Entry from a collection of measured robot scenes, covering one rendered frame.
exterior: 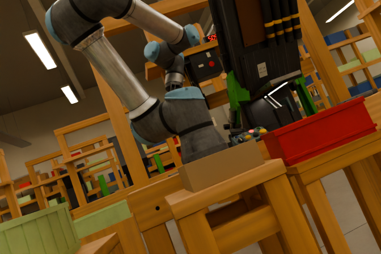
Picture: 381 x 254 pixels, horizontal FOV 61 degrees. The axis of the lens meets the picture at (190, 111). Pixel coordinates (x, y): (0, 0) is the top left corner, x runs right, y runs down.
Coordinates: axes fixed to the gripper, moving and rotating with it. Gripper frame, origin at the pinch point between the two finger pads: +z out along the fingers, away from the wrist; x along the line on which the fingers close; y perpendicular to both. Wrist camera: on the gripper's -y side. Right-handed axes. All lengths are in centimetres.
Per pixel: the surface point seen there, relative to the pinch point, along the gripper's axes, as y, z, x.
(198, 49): -40, -67, 17
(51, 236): 12, 38, -35
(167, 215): -10.0, 29.0, 0.3
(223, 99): -65, -48, 37
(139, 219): -10.5, 30.7, -10.1
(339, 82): -52, -60, 112
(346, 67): -392, -296, 376
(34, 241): 24, 39, -36
